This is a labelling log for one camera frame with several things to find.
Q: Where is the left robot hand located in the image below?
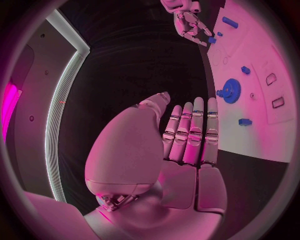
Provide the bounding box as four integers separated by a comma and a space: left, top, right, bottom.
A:
83, 91, 229, 240

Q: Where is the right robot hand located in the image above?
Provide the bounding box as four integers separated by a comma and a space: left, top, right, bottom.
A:
173, 10, 215, 48

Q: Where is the white task board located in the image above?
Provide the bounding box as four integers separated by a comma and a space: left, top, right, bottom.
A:
205, 0, 297, 164

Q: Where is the long blue cylinder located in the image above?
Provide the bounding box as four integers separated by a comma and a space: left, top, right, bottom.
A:
221, 16, 240, 29

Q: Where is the blue gear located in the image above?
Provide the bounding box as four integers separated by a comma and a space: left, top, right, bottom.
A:
221, 78, 242, 104

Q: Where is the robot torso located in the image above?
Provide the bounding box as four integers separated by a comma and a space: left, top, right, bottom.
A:
4, 9, 92, 203

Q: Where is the glowing light bar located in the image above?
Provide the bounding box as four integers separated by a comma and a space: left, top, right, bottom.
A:
1, 81, 24, 142

